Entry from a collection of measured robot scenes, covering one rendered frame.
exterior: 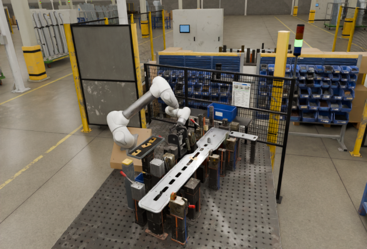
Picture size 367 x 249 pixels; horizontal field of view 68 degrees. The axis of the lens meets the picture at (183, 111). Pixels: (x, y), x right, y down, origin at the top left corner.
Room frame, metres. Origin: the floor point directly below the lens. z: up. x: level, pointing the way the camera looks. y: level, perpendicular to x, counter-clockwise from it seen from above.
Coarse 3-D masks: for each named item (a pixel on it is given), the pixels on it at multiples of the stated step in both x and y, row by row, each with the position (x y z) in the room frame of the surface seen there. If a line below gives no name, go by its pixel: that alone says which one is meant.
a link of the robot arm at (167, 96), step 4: (168, 88) 2.45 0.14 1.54; (164, 92) 2.40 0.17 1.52; (168, 92) 2.39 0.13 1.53; (172, 92) 2.44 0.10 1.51; (160, 96) 2.45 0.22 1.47; (164, 96) 2.36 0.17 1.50; (168, 96) 2.36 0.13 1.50; (172, 96) 2.38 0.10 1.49; (164, 100) 2.36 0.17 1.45; (168, 100) 2.35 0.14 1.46; (172, 100) 2.37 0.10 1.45; (176, 100) 2.45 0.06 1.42; (168, 104) 2.39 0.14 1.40; (172, 104) 2.40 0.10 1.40
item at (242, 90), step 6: (234, 84) 2.95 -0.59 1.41; (240, 84) 2.91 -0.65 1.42; (246, 84) 2.88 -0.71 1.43; (234, 90) 2.94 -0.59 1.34; (240, 90) 2.91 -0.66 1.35; (246, 90) 2.88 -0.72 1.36; (240, 96) 2.91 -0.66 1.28; (246, 96) 2.87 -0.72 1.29; (234, 102) 2.94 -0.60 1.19; (240, 102) 2.91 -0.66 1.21; (246, 102) 2.87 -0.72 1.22
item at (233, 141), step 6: (228, 138) 2.36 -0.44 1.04; (228, 144) 2.32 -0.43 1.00; (234, 144) 2.30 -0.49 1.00; (228, 150) 2.31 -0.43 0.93; (234, 150) 2.31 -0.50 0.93; (228, 156) 2.32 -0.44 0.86; (234, 156) 2.30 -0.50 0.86; (228, 162) 2.31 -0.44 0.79; (234, 162) 2.31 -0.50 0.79; (228, 168) 2.31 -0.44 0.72; (234, 168) 2.32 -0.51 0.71
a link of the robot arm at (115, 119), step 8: (152, 80) 2.57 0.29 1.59; (160, 80) 2.51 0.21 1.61; (152, 88) 2.49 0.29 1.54; (160, 88) 2.45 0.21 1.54; (144, 96) 2.50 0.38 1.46; (152, 96) 2.48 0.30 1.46; (136, 104) 2.49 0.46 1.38; (144, 104) 2.48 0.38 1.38; (112, 112) 2.54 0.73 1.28; (120, 112) 2.50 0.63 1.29; (128, 112) 2.48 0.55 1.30; (136, 112) 2.49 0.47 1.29; (112, 120) 2.47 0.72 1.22; (120, 120) 2.45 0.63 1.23; (128, 120) 2.50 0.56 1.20; (112, 128) 2.42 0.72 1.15
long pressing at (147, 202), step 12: (216, 132) 2.57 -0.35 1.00; (204, 144) 2.32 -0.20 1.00; (216, 144) 2.31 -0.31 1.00; (192, 156) 2.11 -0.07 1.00; (204, 156) 2.10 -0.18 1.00; (180, 168) 1.93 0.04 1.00; (192, 168) 1.92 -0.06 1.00; (168, 180) 1.77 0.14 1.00; (180, 180) 1.76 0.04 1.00; (156, 192) 1.63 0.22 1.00; (168, 192) 1.62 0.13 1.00; (144, 204) 1.50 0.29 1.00; (156, 204) 1.50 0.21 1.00
